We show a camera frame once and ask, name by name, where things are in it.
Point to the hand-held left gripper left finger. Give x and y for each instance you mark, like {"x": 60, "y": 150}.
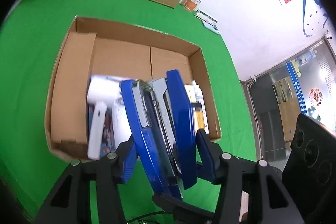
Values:
{"x": 128, "y": 161}

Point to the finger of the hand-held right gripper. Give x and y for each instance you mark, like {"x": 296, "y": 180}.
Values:
{"x": 178, "y": 207}

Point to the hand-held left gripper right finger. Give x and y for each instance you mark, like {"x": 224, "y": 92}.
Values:
{"x": 206, "y": 151}

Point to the colourful comic magazine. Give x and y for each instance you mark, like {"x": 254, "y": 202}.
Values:
{"x": 109, "y": 134}

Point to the yellow label jar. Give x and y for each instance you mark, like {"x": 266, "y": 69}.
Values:
{"x": 200, "y": 119}

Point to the blue stapler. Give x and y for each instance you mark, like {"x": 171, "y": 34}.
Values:
{"x": 160, "y": 121}

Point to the white hair dryer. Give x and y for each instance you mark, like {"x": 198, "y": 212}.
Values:
{"x": 97, "y": 121}

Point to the white plastic bottle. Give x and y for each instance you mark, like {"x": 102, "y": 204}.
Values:
{"x": 197, "y": 92}

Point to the glass door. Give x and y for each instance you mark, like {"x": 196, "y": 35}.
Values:
{"x": 283, "y": 98}

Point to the pale blue flat packet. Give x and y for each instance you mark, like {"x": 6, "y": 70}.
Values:
{"x": 211, "y": 27}

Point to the white flat packet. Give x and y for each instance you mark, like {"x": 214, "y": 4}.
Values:
{"x": 206, "y": 16}

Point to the orange jar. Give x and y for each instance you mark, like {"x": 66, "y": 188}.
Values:
{"x": 191, "y": 3}

